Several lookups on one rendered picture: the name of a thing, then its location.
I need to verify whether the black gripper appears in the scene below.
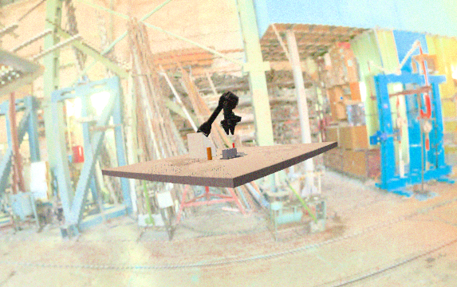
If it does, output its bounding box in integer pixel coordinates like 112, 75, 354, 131
220, 110, 238, 135

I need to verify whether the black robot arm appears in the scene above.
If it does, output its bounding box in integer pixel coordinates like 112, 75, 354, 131
196, 92, 242, 137

